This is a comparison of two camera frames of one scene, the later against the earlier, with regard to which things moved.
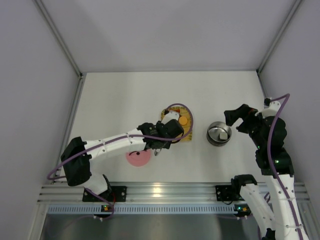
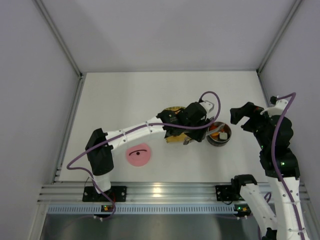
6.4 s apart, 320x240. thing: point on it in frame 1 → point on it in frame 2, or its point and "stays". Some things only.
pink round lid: (138, 158) stays
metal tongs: (155, 152) → (209, 132)
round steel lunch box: (219, 134) stays
